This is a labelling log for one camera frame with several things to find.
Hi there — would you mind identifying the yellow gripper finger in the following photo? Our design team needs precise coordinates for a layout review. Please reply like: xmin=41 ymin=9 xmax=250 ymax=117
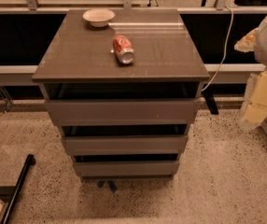
xmin=234 ymin=28 xmax=259 ymax=52

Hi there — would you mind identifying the grey bottom drawer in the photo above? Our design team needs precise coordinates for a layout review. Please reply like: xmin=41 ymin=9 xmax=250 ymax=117
xmin=73 ymin=161 xmax=179 ymax=177

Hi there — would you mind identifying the grey drawer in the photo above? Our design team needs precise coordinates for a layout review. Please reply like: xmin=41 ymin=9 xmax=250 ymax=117
xmin=45 ymin=99 xmax=200 ymax=126
xmin=73 ymin=161 xmax=179 ymax=177
xmin=62 ymin=135 xmax=188 ymax=156

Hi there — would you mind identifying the grey drawer cabinet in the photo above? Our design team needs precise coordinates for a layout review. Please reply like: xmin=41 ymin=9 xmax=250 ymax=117
xmin=33 ymin=9 xmax=209 ymax=180

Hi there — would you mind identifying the grey top drawer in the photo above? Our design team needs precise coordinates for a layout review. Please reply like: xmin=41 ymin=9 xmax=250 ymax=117
xmin=45 ymin=99 xmax=200 ymax=126

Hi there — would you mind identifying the grey middle drawer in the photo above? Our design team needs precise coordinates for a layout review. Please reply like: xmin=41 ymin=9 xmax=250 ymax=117
xmin=62 ymin=135 xmax=188 ymax=156

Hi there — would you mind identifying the red soda can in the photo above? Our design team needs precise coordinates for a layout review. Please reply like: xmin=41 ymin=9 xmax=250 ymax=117
xmin=113 ymin=35 xmax=134 ymax=64

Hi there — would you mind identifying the white bowl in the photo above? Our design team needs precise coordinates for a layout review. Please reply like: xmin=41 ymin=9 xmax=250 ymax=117
xmin=82 ymin=8 xmax=115 ymax=28

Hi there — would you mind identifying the black pole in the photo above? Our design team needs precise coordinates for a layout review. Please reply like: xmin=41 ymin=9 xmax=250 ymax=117
xmin=0 ymin=154 xmax=35 ymax=224

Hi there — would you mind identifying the white cable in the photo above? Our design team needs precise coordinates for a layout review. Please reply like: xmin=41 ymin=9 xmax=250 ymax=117
xmin=201 ymin=6 xmax=235 ymax=92

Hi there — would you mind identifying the black bracket leg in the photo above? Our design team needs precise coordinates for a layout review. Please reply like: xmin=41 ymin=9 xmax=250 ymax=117
xmin=203 ymin=90 xmax=218 ymax=115

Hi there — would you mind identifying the grey metal rail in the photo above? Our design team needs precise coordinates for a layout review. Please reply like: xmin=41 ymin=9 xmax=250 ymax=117
xmin=0 ymin=63 xmax=265 ymax=86

